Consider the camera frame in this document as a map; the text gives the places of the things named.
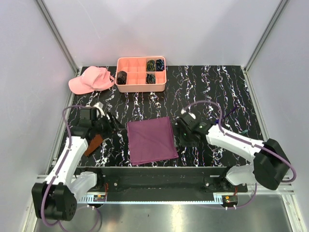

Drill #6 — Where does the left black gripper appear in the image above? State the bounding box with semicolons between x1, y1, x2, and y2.
92;110;125;140

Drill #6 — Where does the purple cloth napkin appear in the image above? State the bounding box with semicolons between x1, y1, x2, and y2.
127;116;178;165

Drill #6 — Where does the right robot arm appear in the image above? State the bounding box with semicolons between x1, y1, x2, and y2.
176;113;290;192

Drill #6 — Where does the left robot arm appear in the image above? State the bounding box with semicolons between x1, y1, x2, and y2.
31;105;125;226

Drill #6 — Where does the brown cloth napkin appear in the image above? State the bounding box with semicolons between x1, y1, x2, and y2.
84;134;104;157

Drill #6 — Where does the dark rolled sock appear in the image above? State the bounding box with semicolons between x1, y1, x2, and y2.
116;71;127;85

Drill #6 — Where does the pink baseball cap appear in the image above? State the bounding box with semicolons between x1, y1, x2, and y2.
68;66;115;95

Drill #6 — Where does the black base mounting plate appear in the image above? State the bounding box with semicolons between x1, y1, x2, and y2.
77;167;248;204

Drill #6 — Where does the pink divided organizer box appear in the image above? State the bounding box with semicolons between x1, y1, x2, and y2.
115;56;167;93

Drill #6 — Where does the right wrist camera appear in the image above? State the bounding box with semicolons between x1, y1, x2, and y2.
176;112;197;133

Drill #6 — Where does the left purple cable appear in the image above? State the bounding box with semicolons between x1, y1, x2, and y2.
40;105;103;232

